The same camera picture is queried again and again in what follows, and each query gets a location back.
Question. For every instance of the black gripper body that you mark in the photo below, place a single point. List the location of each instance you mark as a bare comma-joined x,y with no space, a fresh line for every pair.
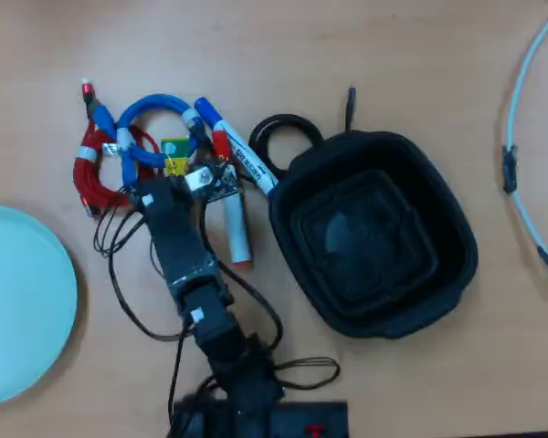
164,198

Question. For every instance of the yellow instant coffee stick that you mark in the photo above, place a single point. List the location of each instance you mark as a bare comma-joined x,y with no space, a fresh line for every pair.
174,157

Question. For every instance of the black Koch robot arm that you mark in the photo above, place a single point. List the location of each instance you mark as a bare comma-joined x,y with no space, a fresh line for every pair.
187,255

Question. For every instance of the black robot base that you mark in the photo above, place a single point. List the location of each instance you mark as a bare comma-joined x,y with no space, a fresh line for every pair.
310,415

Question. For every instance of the black square bowl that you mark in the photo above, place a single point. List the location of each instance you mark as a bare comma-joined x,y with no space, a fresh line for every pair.
374,237

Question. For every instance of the white marker red cap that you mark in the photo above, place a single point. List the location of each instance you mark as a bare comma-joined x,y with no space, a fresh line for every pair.
238,237

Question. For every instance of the white marker blue cap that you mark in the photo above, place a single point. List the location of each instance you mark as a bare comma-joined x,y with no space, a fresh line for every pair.
247,156

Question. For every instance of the light blue round plate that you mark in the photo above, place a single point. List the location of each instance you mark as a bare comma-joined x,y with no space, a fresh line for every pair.
23,305

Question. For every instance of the bare circuit board camera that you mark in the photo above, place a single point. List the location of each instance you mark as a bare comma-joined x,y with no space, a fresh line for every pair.
212,182

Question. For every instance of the red switch on base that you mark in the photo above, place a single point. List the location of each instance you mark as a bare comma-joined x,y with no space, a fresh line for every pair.
313,430

